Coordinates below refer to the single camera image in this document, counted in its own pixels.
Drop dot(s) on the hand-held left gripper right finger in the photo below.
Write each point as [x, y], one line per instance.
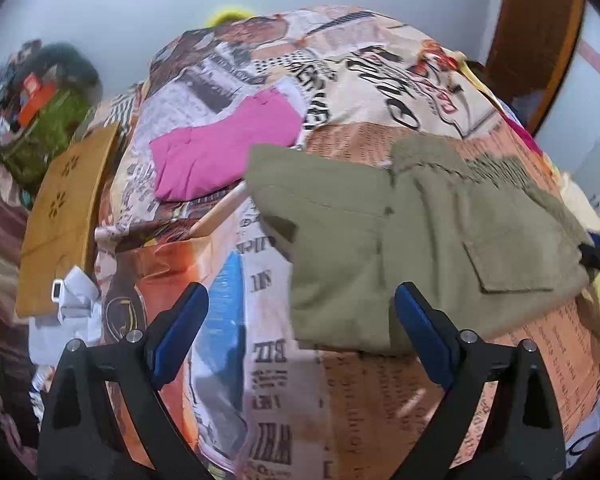
[425, 330]

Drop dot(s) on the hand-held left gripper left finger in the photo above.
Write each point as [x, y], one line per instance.
[177, 330]

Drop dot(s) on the olive green pants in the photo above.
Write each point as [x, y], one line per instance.
[355, 240]

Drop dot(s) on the white cloth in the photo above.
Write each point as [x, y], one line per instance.
[77, 292]

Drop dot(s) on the wooden stick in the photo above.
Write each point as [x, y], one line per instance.
[215, 217]

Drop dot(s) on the bamboo lap table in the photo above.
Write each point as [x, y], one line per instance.
[60, 210]

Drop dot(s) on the pink cloth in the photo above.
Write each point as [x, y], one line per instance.
[220, 150]

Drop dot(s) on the wooden wardrobe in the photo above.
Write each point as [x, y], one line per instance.
[567, 60]

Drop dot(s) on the printed blanket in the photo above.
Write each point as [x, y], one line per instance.
[360, 110]

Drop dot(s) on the wooden door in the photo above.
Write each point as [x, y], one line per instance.
[525, 35]

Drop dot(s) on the green printed bag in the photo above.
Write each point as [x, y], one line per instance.
[50, 130]

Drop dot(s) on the orange box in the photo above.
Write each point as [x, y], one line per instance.
[35, 100]

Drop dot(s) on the yellow foam hoop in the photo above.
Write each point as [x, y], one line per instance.
[225, 14]

